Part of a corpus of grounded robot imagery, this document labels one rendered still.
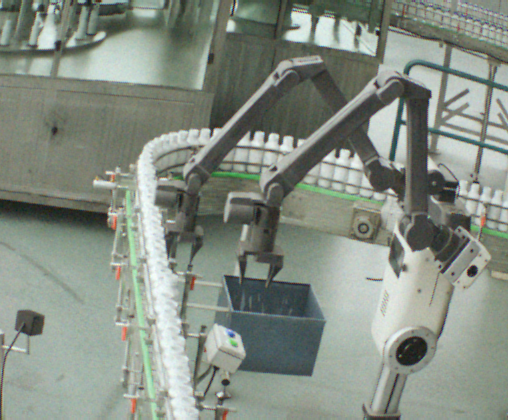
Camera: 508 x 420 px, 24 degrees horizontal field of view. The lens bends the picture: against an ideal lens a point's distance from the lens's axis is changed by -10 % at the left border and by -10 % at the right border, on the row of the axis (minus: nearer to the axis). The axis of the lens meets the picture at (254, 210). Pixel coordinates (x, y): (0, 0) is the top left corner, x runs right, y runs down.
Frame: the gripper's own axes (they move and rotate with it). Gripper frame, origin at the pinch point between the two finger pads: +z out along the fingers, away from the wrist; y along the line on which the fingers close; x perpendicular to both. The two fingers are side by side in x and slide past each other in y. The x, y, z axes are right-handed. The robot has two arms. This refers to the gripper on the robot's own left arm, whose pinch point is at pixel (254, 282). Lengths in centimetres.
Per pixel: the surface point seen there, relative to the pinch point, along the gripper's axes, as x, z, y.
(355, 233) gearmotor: 191, 49, 75
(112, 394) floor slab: 191, 139, -14
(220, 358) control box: 21.5, 32.0, -0.8
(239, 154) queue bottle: 217, 31, 27
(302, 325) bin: 86, 47, 35
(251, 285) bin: 116, 47, 22
